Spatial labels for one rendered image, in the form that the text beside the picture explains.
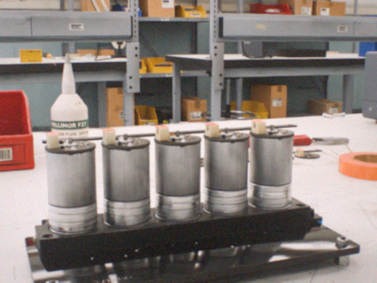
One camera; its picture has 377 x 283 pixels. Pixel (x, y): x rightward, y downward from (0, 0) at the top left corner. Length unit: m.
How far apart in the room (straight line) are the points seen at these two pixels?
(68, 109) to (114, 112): 3.84
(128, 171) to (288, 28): 2.67
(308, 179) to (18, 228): 0.23
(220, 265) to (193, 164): 0.06
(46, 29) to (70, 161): 2.25
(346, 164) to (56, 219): 0.28
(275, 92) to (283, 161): 4.58
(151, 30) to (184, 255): 4.58
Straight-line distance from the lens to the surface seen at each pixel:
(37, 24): 2.50
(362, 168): 0.46
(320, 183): 0.44
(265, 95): 4.93
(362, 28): 3.19
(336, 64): 3.12
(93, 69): 2.57
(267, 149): 0.30
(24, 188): 0.43
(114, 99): 4.32
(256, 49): 2.97
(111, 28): 2.55
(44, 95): 4.66
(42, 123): 4.68
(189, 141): 0.28
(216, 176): 0.29
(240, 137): 0.29
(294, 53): 3.08
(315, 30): 3.00
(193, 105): 4.50
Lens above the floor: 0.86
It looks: 11 degrees down
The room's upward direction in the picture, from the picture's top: straight up
